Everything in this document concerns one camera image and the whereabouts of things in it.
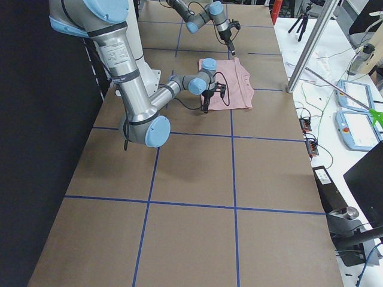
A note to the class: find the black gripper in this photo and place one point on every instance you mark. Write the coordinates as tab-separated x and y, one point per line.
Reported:
225	36
207	96

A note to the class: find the pink Snoopy t-shirt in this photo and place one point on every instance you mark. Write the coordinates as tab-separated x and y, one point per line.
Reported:
238	84

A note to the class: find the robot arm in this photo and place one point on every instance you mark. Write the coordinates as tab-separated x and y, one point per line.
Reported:
105	23
213	12

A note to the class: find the black power strip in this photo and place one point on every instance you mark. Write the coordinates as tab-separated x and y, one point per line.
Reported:
311	143
305	125

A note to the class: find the upper teach pendant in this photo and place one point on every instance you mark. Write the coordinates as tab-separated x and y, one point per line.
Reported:
359	91

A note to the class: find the teach pendant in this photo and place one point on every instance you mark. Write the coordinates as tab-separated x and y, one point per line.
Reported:
359	91
356	130

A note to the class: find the water bottle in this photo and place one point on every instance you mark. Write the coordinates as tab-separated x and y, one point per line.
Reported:
361	58

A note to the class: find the lower teach pendant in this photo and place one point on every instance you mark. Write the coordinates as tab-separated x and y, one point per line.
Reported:
356	130

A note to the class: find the black box with label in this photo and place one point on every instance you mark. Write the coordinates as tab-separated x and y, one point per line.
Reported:
331	198

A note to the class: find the black monitor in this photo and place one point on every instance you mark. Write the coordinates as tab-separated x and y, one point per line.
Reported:
364	181

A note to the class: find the black monitor stand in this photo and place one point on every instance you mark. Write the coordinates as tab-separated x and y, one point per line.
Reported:
352	241

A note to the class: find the black camera tripod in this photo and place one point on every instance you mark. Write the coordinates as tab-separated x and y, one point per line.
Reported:
300	22

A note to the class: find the aluminium frame post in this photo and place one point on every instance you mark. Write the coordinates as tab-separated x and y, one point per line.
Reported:
317	31

